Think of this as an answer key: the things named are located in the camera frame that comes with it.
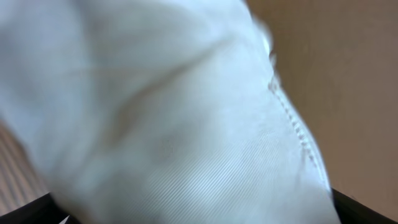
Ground beige khaki shorts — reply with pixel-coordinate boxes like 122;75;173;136
1;0;339;224

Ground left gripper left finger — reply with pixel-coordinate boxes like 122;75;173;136
1;194;80;224

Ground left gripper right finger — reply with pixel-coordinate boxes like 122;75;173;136
332;189;397;224

